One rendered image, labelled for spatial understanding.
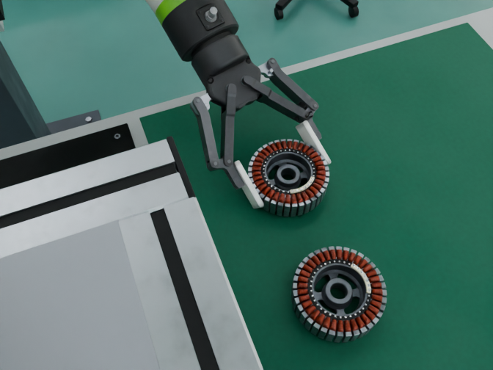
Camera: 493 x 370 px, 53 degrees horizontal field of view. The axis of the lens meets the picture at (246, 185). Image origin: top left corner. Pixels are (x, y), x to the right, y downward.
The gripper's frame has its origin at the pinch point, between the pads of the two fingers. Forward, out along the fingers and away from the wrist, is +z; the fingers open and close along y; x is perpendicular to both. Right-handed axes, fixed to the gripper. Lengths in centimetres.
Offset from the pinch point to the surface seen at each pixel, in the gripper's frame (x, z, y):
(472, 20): 5.8, -5.4, 49.3
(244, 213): 1.5, 1.7, -7.7
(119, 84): 119, -52, 10
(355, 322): -12.0, 17.7, -6.9
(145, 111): 13.8, -19.2, -9.7
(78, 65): 128, -67, 2
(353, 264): -9.3, 13.0, -2.2
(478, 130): -3.1, 9.7, 30.0
